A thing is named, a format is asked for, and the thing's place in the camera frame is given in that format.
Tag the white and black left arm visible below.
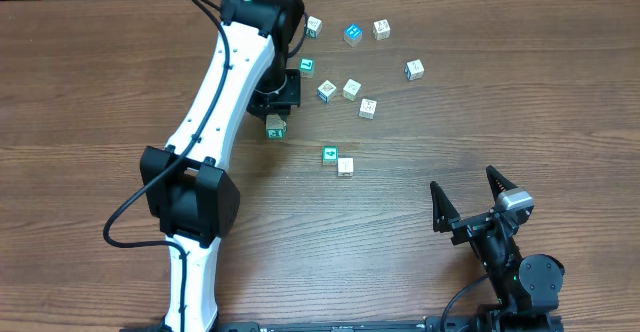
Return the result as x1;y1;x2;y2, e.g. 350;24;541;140
140;0;306;331

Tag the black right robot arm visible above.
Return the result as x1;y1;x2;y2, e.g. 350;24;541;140
425;165;565;332

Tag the wooden block teal side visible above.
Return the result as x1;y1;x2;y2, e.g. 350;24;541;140
306;16;323;38

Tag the wooden block diamond drawing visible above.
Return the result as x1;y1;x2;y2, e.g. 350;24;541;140
317;80;337;103

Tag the wooden block oval drawing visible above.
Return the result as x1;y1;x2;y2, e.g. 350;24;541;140
342;79;361;101

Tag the blue top wooden block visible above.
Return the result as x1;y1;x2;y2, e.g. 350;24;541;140
343;24;363;47

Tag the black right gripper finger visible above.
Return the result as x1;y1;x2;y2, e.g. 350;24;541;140
430;181;460;233
486;165;517;202

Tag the green top block letter L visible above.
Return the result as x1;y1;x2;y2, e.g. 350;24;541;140
299;58;315;78

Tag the wooden block yellow side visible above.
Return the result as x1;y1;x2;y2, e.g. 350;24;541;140
358;98;377;119

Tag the wooden block black drawing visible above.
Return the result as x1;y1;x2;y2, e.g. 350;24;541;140
373;19;391;40

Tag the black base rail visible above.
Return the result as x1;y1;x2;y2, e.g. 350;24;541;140
120;316;564;332

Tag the wooden block blue side right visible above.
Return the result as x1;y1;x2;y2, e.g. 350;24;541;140
404;59;425;81

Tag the green top block number 4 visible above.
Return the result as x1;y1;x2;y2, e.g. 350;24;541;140
322;146;339;165

